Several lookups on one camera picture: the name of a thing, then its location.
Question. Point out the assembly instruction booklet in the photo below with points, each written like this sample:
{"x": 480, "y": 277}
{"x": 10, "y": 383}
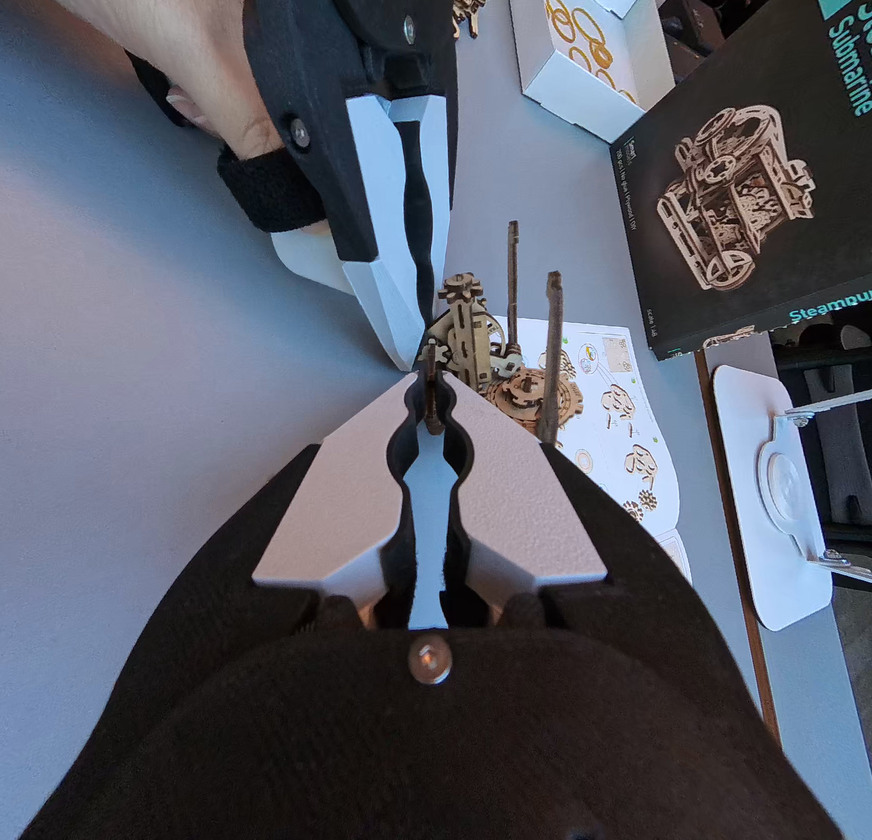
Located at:
{"x": 613, "y": 431}

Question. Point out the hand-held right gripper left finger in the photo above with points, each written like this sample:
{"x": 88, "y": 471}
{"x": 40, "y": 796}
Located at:
{"x": 327, "y": 513}

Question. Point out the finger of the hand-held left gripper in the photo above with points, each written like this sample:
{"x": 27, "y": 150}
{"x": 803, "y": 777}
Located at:
{"x": 385, "y": 193}
{"x": 441, "y": 159}

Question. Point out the black model kit box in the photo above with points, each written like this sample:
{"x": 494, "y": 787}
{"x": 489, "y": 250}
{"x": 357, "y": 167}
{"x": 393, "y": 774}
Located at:
{"x": 749, "y": 138}

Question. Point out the white box with yellow print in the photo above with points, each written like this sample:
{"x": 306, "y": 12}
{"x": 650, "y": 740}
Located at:
{"x": 579, "y": 84}

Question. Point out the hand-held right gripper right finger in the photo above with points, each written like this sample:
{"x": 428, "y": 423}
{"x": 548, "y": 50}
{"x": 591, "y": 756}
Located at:
{"x": 531, "y": 513}

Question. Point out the white stand base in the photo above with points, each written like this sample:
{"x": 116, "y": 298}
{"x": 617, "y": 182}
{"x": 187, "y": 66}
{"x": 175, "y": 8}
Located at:
{"x": 756, "y": 513}

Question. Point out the small wooden gear axle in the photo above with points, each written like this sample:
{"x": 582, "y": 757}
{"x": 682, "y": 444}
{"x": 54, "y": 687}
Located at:
{"x": 432, "y": 390}

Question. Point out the wooden mechanical model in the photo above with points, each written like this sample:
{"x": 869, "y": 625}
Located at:
{"x": 470, "y": 336}

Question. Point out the person's left hand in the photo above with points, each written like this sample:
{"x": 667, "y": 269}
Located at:
{"x": 170, "y": 23}

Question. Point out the dark brown box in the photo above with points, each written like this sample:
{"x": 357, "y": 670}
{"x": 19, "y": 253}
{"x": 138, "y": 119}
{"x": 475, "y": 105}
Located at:
{"x": 691, "y": 36}

